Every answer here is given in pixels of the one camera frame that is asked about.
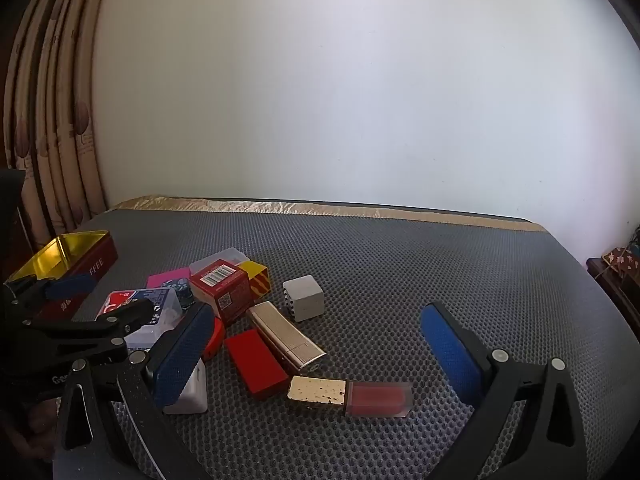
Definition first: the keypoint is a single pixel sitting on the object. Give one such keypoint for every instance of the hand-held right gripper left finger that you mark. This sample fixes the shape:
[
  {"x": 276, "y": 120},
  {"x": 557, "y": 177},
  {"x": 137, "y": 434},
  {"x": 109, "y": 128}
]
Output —
[{"x": 180, "y": 355}]

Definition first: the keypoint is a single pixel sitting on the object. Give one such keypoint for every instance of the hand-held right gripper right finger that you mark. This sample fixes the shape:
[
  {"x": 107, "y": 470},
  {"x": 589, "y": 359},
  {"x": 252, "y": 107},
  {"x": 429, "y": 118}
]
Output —
[{"x": 450, "y": 355}]

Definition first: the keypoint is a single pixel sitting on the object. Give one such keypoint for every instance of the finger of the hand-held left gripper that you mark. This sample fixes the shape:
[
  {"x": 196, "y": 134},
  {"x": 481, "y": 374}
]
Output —
[
  {"x": 127, "y": 317},
  {"x": 70, "y": 286}
]

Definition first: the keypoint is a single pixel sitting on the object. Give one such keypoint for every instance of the red tin box gold interior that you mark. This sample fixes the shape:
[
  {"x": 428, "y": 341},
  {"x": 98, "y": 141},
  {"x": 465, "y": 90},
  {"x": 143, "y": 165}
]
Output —
[{"x": 60, "y": 255}]

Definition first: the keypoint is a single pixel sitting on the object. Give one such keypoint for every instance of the orange-red rounded case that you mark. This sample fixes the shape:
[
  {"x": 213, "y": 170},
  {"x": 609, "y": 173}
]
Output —
[{"x": 215, "y": 337}]

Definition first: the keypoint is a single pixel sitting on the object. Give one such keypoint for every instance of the clear case blue-red cards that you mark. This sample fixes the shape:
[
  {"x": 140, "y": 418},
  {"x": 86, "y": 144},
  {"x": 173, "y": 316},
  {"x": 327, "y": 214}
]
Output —
[{"x": 167, "y": 310}]

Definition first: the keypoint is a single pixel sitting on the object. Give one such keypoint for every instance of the small white box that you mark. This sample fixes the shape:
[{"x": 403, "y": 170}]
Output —
[{"x": 192, "y": 395}]

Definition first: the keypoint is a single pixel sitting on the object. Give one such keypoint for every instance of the pink rectangular box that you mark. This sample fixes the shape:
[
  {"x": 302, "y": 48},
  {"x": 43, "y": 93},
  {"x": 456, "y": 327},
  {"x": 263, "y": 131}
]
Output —
[{"x": 167, "y": 277}]

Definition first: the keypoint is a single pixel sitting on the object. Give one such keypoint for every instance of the red rectangular box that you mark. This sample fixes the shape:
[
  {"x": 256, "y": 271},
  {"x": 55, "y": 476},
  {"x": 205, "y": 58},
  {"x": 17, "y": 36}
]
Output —
[{"x": 255, "y": 362}]

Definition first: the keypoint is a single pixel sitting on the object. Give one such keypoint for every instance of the red cardboard box white label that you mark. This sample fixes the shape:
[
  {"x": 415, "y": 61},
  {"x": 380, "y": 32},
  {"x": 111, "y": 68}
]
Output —
[{"x": 220, "y": 290}]

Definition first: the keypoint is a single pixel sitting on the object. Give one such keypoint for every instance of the gold lipstick tube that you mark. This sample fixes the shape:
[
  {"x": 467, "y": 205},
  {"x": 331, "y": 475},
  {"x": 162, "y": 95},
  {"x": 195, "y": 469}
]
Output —
[{"x": 282, "y": 332}]

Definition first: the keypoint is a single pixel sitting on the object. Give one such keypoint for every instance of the pink lip gloss gold cap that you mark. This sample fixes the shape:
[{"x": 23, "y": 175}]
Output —
[{"x": 350, "y": 395}]

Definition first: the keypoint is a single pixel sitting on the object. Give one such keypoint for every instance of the clear case with red insert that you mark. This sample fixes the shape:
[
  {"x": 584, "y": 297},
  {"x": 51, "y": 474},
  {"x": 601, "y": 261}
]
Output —
[{"x": 220, "y": 255}]

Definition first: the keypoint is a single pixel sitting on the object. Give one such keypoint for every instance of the yellow red-striped box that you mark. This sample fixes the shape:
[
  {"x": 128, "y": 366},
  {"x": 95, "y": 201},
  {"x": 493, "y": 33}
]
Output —
[{"x": 259, "y": 281}]

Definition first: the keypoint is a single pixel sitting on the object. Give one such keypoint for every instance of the white cube black stripes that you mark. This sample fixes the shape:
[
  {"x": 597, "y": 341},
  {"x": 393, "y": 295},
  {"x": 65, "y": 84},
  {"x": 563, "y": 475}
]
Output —
[{"x": 305, "y": 297}]

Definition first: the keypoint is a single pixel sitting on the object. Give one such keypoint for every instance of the person's left hand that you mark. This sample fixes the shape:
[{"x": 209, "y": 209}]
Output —
[{"x": 30, "y": 427}]

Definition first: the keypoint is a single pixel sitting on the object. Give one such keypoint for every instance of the grey mesh mat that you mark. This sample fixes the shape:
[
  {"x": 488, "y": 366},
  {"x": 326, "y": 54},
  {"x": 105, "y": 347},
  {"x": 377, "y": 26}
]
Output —
[{"x": 400, "y": 270}]

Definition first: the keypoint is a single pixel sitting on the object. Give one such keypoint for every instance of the beige patterned curtain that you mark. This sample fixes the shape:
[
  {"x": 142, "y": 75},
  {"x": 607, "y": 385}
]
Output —
[{"x": 60, "y": 135}]

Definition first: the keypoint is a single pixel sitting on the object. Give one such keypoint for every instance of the wooden side table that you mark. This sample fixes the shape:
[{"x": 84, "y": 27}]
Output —
[{"x": 612, "y": 285}]

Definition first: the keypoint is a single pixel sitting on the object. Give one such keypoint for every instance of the floral patterned cloth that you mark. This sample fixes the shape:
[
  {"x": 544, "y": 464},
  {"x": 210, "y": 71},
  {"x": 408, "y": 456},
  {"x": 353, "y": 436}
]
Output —
[{"x": 620, "y": 260}]

